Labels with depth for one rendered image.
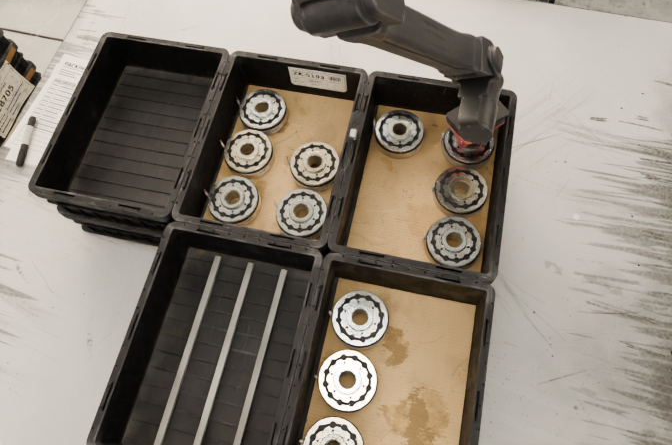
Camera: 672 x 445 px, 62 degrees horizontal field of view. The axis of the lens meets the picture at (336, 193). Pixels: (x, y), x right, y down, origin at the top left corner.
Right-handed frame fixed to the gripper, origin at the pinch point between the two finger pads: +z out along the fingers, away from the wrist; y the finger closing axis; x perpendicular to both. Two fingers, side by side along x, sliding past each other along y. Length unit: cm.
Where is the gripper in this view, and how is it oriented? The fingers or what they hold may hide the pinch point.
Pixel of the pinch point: (470, 138)
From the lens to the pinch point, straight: 117.4
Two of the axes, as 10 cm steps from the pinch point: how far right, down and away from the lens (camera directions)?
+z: 0.7, 4.3, 9.0
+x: -5.3, -7.5, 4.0
